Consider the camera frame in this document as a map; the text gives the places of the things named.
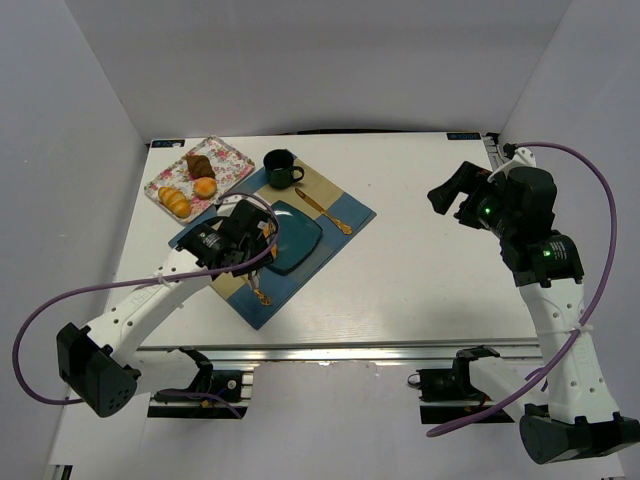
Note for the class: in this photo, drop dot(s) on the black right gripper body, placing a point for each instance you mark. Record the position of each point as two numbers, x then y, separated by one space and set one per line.
466 201

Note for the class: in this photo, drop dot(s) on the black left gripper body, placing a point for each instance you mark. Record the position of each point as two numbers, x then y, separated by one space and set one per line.
252 255

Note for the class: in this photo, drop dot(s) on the orange croissant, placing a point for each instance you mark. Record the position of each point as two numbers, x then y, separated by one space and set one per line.
175 202
269 231

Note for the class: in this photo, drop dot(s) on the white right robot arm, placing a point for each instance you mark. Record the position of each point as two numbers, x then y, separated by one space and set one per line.
564 410

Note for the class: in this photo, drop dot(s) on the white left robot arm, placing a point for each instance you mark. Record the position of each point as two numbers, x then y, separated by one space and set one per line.
101 361

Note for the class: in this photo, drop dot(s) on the round orange bun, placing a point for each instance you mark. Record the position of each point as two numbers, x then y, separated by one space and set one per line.
205 187

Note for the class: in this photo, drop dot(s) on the gold fork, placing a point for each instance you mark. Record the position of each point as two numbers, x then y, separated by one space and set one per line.
261 295

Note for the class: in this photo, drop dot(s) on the teal square plate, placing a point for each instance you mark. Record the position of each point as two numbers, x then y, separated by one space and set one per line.
299 236

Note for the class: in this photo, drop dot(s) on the floral tray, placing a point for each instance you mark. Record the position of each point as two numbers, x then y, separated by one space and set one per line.
230 167

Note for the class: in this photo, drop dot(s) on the chocolate croissant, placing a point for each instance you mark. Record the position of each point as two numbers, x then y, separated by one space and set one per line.
199 166

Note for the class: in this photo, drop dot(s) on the dark green mug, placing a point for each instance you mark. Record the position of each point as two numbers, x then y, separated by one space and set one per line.
281 170

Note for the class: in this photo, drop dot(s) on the blue beige checked placemat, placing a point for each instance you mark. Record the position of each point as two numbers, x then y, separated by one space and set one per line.
281 288

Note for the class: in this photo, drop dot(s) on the gold knife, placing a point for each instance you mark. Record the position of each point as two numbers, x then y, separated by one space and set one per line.
343 227

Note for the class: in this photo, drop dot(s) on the aluminium table frame rail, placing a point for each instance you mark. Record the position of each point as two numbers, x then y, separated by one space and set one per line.
328 353

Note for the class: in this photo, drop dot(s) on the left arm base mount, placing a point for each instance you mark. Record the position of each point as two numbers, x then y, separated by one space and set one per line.
212 393

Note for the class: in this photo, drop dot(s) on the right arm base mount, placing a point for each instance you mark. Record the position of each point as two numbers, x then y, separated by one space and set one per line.
447 394

